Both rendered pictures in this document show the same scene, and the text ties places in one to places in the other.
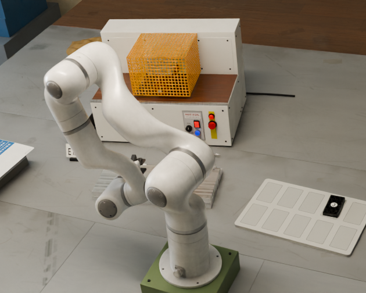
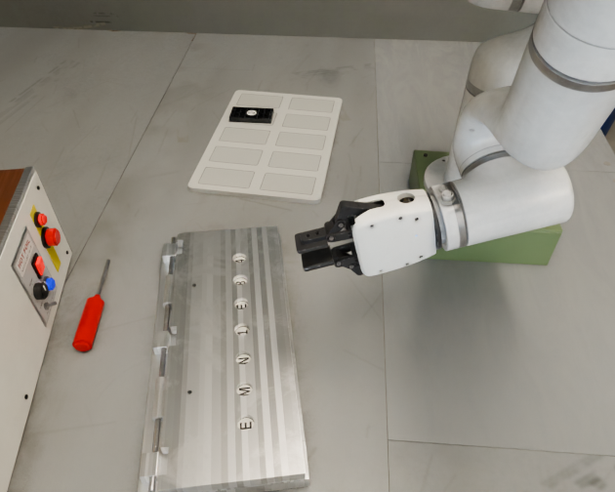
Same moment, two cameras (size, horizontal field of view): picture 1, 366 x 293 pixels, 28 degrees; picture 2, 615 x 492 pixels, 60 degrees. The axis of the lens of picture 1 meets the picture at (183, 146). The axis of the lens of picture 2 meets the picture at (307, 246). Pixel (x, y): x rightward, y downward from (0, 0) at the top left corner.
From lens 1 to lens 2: 248 cm
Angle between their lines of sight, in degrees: 81
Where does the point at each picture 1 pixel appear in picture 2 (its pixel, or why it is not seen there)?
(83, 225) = (410, 467)
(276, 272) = (397, 148)
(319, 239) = (321, 120)
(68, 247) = (499, 465)
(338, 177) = (176, 124)
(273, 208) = (268, 166)
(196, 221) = not seen: hidden behind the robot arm
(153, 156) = (89, 403)
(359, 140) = (77, 117)
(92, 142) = not seen: hidden behind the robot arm
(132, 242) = (418, 333)
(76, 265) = (541, 416)
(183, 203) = not seen: outside the picture
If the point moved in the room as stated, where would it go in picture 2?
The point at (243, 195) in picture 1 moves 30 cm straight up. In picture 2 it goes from (232, 209) to (214, 61)
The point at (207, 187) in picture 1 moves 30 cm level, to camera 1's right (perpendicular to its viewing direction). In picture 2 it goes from (243, 236) to (193, 146)
